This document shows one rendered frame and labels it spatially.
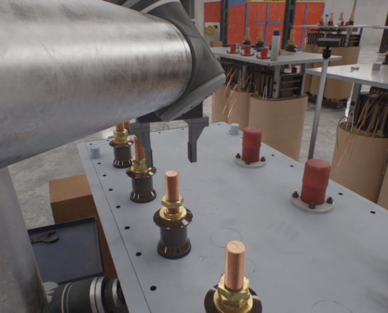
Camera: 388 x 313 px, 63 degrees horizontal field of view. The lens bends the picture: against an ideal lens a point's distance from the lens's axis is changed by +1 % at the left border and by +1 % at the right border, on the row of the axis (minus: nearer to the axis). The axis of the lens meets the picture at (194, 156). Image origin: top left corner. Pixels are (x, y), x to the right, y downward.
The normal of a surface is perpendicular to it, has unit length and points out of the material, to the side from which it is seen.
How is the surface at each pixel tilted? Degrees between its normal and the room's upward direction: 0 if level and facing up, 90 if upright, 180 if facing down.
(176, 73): 94
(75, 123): 120
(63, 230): 0
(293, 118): 90
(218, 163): 0
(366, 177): 90
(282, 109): 90
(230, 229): 0
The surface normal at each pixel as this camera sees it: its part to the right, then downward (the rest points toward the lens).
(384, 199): -1.00, 0.04
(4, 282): 0.47, 0.22
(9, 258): 0.74, 0.14
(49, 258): 0.00, -0.91
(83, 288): -0.20, -0.82
